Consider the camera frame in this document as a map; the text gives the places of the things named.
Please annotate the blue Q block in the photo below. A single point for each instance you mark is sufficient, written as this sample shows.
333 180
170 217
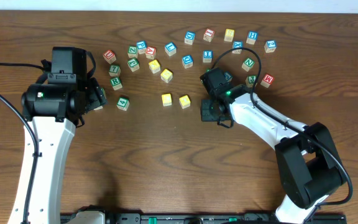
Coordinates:
189 38

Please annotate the red U block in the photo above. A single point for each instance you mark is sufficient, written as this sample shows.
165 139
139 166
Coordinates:
109 56

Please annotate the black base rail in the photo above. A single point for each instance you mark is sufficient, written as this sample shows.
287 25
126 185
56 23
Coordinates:
137 217

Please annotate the red I block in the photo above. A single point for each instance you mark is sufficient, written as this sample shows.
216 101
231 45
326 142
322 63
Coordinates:
208 35

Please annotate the blue P block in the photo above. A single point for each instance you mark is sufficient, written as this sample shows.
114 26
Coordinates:
141 46

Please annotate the yellow C block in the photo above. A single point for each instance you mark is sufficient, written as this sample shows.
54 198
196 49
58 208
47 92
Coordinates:
167 99

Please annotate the yellow O block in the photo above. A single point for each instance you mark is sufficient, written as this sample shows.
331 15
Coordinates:
185 101

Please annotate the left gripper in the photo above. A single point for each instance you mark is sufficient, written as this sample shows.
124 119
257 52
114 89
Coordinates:
97 97

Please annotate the blue two block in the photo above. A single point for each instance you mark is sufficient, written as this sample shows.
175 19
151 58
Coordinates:
270 46

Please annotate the green N block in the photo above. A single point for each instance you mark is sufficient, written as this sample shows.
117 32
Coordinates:
247 64

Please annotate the blue D block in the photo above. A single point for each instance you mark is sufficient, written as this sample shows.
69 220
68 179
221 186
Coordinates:
187 61

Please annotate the green j block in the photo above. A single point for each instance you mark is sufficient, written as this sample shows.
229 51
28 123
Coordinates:
133 64
251 81

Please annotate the blue X block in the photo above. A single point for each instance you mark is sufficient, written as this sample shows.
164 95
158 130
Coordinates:
237 47

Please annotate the red M block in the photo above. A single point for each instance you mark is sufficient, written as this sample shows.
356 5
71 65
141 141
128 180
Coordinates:
267 80

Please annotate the green V block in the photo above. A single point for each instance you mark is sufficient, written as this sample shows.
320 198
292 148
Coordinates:
104 93

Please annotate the yellow S block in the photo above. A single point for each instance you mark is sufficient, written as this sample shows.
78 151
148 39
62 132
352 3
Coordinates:
229 35

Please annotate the green 7 block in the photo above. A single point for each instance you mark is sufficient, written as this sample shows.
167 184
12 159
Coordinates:
114 71

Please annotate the blue L block middle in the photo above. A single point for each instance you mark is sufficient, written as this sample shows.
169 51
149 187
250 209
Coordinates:
207 56

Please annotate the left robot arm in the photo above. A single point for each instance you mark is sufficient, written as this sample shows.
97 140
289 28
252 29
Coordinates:
52 113

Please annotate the green 4 block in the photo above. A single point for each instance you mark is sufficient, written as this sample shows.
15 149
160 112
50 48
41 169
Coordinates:
123 103

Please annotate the blue H block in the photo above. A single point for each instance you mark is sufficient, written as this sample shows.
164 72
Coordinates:
252 37

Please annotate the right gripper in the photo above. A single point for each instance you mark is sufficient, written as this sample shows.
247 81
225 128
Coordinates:
209 109

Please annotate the green Z block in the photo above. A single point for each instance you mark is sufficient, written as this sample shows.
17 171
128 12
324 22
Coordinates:
132 52

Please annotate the green R block left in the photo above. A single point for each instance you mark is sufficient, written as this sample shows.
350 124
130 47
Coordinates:
116 83

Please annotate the yellow K block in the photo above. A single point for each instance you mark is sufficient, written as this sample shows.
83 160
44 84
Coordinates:
154 66

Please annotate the yellow block near L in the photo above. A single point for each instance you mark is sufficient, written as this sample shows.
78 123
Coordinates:
166 75

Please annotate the green J block left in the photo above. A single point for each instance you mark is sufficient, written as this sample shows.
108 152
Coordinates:
133 64

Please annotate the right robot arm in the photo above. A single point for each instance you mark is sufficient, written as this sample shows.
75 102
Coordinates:
309 166

